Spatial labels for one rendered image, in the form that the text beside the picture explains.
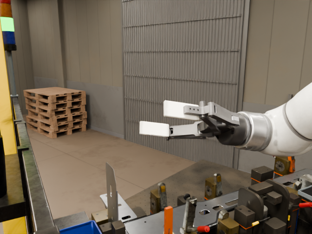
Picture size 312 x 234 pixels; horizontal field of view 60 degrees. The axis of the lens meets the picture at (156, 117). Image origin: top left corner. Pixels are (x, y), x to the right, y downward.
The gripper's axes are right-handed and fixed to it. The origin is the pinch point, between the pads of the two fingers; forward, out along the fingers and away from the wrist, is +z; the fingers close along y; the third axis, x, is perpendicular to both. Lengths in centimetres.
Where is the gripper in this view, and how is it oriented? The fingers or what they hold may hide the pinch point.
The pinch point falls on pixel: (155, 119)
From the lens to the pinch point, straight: 54.9
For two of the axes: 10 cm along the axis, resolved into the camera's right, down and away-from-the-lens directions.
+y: -3.7, 2.9, 8.8
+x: 0.0, -9.5, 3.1
